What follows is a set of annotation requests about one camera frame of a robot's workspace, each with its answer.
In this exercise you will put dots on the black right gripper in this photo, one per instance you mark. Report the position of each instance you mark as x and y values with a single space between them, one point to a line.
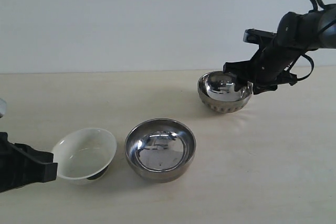
265 70

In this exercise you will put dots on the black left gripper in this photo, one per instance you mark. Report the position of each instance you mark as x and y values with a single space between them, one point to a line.
22 165

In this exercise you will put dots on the ribbed stainless steel bowl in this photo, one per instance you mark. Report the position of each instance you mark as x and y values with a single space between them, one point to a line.
221 93

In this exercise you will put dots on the white ceramic bowl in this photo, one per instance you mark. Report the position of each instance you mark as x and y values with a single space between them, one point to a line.
84 155

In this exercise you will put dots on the plain stainless steel bowl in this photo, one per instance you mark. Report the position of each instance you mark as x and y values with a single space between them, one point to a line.
160 150

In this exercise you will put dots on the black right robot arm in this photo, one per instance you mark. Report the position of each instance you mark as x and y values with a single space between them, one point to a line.
307 32

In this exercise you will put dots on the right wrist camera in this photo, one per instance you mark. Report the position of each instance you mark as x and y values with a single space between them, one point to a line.
258 37

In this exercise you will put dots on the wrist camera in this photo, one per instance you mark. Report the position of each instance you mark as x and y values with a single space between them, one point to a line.
258 37
3 107

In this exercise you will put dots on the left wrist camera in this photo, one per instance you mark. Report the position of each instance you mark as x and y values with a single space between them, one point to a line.
3 107

